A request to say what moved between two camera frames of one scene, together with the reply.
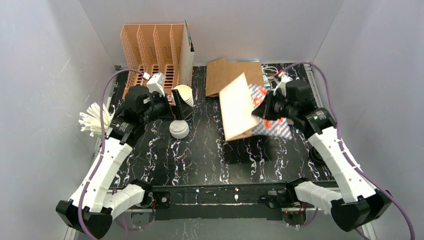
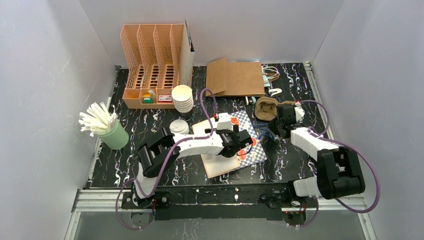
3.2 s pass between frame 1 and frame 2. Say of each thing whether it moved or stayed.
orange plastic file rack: stayed
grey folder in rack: stayed
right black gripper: moved
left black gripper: moved
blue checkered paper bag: moved
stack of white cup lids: stayed
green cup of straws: stayed
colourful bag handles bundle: stayed
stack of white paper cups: stayed
